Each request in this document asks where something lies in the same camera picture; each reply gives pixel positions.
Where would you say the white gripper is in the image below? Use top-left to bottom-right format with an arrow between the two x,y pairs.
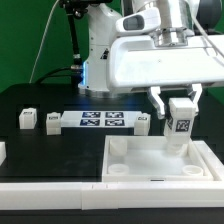
109,36 -> 224,119

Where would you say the white square tabletop tray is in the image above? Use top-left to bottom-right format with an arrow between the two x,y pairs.
102,136 -> 214,182

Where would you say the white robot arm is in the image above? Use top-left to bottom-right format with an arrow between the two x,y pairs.
79,0 -> 224,118

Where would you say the white obstacle fence right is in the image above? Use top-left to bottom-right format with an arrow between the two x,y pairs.
194,141 -> 224,182

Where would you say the white obstacle fence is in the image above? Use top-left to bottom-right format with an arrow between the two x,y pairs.
194,141 -> 224,182
0,142 -> 6,166
0,181 -> 224,210

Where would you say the white obstacle fence front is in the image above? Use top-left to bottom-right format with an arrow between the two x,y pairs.
0,181 -> 224,210

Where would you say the white fiducial marker plate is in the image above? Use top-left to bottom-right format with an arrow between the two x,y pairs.
61,111 -> 141,128

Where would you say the white obstacle fence left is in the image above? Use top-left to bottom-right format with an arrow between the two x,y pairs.
0,142 -> 6,166

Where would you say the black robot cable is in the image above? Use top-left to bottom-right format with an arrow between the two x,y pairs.
34,0 -> 88,85

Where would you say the grey thin cable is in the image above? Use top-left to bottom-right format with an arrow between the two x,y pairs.
28,0 -> 61,84

